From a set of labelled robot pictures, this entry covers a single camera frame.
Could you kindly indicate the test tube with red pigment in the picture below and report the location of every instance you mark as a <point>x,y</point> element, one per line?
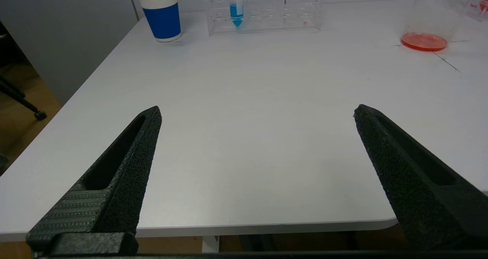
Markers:
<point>484,2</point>

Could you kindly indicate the clear glass beaker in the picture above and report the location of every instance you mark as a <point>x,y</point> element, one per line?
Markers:
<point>424,42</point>

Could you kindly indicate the clear acrylic test tube rack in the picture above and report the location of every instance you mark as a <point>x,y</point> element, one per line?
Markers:
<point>274,15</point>
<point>472,3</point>

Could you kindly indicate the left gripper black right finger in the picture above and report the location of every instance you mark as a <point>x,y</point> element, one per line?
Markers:
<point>419,190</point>

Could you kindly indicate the white paper cup blue sleeve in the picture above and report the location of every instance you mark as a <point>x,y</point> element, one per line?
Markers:
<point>164,23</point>

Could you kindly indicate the test tube with blue pigment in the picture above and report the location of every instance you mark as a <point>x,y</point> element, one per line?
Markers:
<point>236,12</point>

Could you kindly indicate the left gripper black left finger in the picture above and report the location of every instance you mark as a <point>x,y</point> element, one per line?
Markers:
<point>126,183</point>

